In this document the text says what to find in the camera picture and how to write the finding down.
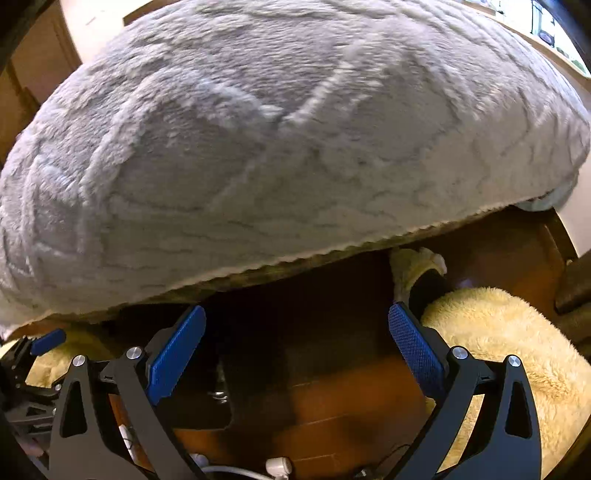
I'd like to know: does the cream fluffy slipper right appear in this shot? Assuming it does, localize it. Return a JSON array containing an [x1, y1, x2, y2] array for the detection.
[[389, 248, 590, 479]]

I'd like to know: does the cream fluffy slipper left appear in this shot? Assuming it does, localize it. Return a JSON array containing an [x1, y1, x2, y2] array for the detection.
[[1, 320, 120, 388]]

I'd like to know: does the grey fluffy blanket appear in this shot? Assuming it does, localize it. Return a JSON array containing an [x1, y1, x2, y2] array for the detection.
[[1, 1, 590, 329]]

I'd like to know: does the white cable with plugs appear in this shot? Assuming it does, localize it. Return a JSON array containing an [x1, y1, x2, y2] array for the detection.
[[117, 423, 295, 480]]

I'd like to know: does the cream fluffy slipper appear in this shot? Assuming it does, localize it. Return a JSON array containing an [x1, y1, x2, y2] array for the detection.
[[1, 320, 120, 388], [389, 248, 590, 479]]

